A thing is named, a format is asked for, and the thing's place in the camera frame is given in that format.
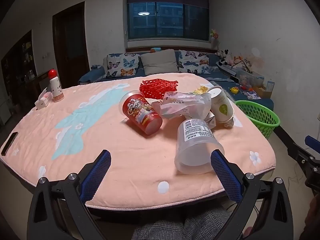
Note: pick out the wooden chair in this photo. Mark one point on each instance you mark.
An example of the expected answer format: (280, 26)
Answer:
(37, 78)

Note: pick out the black phone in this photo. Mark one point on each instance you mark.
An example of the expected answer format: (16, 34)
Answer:
(8, 143)

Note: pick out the small white pink box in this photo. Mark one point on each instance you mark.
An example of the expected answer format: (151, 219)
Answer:
(42, 102)

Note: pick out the printed booklet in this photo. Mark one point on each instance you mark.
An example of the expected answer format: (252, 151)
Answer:
(252, 95)

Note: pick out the white paper cup green leaf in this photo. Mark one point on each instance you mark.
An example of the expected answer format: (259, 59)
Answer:
(221, 107)

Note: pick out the green plastic basket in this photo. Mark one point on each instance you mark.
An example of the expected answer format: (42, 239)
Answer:
(272, 123)

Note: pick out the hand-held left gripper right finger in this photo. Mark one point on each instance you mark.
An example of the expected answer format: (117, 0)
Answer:
(225, 172)

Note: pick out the dark wooden door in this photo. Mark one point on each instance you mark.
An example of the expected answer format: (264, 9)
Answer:
(70, 47)

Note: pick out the red printed plastic cup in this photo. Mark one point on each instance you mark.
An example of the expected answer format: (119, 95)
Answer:
(140, 115)

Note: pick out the white bottle red cap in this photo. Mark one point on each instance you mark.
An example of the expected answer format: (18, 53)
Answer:
(56, 90)

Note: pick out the patterned cloth bundle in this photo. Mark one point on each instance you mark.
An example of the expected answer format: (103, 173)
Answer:
(243, 63)

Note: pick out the small red toy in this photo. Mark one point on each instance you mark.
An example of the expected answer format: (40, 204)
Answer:
(245, 88)

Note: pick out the artificial flowers in vase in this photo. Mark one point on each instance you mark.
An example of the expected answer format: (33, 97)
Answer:
(214, 35)

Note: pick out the clear plastic bag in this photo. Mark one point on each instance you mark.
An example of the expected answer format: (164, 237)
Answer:
(185, 105)

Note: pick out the red foam fruit net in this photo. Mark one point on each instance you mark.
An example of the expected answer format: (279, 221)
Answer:
(155, 88)

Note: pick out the clear plastic storage box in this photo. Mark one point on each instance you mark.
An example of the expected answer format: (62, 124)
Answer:
(250, 78)

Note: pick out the blue sofa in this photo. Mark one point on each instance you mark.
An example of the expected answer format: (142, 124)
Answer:
(217, 76)

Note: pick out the person's grey plaid trousers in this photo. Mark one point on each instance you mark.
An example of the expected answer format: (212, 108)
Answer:
(200, 225)

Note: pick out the blue white carton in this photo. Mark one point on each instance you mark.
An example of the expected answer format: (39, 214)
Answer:
(270, 87)

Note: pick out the person's right forearm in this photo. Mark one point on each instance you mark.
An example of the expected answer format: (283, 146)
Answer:
(314, 217)

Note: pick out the clear plastic yoghurt tub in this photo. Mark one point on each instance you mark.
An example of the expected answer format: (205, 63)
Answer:
(195, 152)

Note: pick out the window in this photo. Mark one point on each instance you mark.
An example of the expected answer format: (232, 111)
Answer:
(170, 22)

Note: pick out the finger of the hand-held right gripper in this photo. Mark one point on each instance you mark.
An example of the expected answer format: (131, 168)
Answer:
(312, 143)
(298, 153)

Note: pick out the yellow snack wrapper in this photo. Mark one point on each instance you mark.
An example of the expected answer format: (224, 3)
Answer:
(201, 90)

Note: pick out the dark display cabinet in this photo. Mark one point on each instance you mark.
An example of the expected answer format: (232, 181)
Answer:
(20, 62)

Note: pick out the clear plastic bottle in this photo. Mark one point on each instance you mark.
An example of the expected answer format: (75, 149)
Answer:
(211, 120)

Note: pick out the pink printed blanket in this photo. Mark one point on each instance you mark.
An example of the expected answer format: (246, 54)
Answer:
(112, 155)

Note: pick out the cardboard box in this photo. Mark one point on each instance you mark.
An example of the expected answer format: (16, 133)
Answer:
(261, 92)

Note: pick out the black white plush toy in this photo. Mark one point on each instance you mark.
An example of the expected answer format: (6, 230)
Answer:
(227, 62)
(225, 53)

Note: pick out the grey cushion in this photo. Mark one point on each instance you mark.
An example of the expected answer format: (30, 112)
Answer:
(160, 62)

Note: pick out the yellow toy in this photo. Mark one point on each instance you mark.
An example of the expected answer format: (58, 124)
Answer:
(234, 90)

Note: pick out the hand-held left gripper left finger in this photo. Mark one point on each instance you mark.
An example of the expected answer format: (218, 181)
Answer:
(100, 170)

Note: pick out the butterfly print cushion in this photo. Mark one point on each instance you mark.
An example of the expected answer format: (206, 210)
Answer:
(192, 61)
(125, 66)

